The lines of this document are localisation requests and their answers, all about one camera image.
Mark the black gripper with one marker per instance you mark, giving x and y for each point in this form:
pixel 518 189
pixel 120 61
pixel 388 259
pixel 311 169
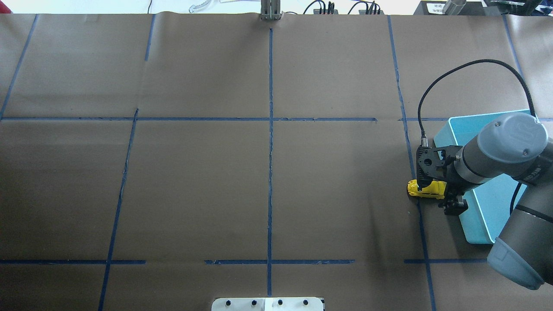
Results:
pixel 453 179

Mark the yellow beetle toy car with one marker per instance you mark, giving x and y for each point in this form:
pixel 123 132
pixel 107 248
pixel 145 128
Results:
pixel 436 190

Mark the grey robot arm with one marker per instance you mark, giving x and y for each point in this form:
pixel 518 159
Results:
pixel 523 250

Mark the light blue plastic bin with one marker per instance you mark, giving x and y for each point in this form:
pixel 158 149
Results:
pixel 506 148

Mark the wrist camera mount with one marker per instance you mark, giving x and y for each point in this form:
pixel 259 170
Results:
pixel 436 164

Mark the white pillar mount base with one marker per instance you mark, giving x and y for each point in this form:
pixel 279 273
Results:
pixel 269 304

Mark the aluminium frame post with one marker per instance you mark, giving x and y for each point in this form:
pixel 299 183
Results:
pixel 270 10

